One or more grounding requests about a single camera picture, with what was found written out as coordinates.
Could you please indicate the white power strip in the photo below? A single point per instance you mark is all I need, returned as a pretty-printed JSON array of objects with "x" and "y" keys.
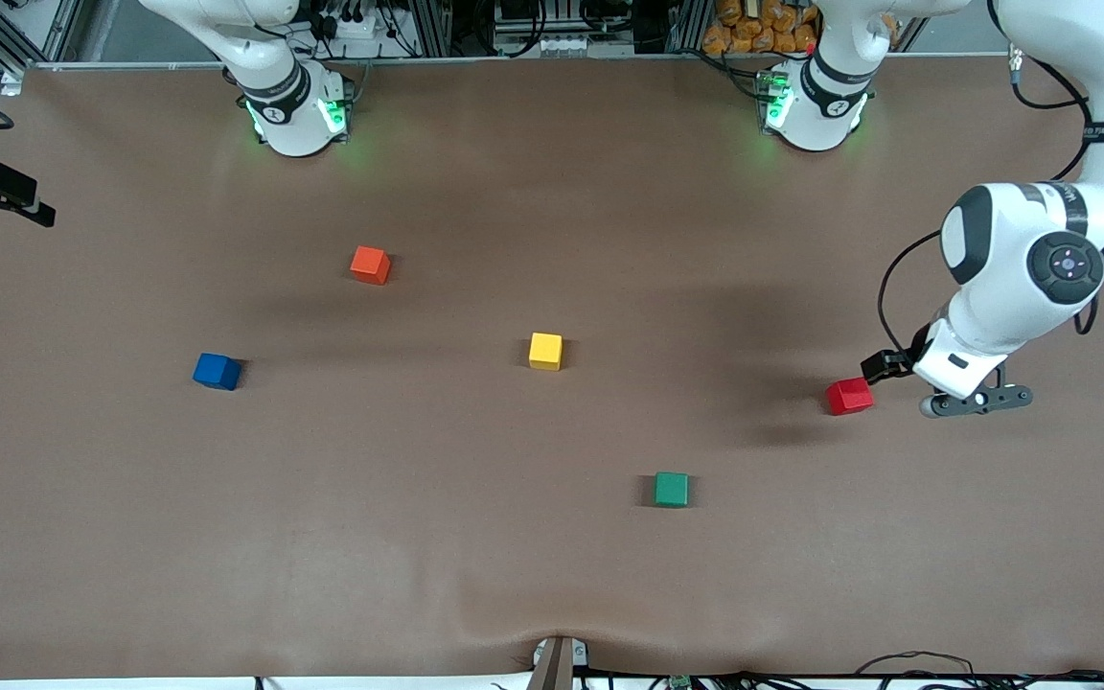
[{"x": 351, "y": 21}]

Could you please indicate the yellow cube block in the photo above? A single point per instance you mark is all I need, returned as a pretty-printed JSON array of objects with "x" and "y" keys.
[{"x": 545, "y": 351}]

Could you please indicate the red cube block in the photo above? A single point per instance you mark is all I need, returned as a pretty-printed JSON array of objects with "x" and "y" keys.
[{"x": 849, "y": 397}]

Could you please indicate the green cube block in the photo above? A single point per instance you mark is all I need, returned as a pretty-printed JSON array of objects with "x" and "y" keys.
[{"x": 672, "y": 489}]

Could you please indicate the white corner bracket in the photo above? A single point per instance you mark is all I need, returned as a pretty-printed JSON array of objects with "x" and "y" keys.
[{"x": 11, "y": 82}]

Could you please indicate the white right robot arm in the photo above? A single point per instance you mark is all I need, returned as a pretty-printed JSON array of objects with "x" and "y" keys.
[{"x": 288, "y": 115}]

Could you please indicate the blue cube block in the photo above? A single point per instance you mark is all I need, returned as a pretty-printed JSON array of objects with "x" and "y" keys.
[{"x": 217, "y": 372}]

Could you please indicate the orange snack bag pile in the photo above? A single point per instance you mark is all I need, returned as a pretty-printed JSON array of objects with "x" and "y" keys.
[{"x": 753, "y": 27}]

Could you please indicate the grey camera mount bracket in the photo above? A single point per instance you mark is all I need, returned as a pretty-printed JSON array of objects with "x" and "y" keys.
[{"x": 557, "y": 666}]

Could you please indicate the white terminal connector block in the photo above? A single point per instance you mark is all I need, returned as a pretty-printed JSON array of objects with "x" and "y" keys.
[{"x": 581, "y": 45}]

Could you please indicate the orange cube block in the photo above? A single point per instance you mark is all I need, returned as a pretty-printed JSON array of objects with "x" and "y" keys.
[{"x": 370, "y": 265}]

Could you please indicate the small green circuit board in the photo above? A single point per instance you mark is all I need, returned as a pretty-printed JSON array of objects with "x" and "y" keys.
[{"x": 679, "y": 682}]

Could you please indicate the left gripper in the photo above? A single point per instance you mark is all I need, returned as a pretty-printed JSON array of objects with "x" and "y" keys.
[{"x": 919, "y": 346}]

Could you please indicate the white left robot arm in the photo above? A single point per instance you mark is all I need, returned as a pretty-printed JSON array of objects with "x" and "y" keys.
[{"x": 1022, "y": 268}]

